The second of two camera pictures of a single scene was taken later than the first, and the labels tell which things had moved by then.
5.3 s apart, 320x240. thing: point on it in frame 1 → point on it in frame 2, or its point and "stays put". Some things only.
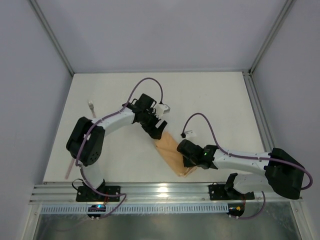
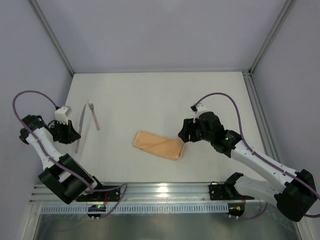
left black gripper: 152,124 → 66,131
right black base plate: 217,192 stays put
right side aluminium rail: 261,119 stays put
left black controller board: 96,208 stays put
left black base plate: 88,194 stays put
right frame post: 287,5 stays put
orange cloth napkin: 167,147 → 169,148
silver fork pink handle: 91,106 stays put
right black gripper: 189,161 → 189,130
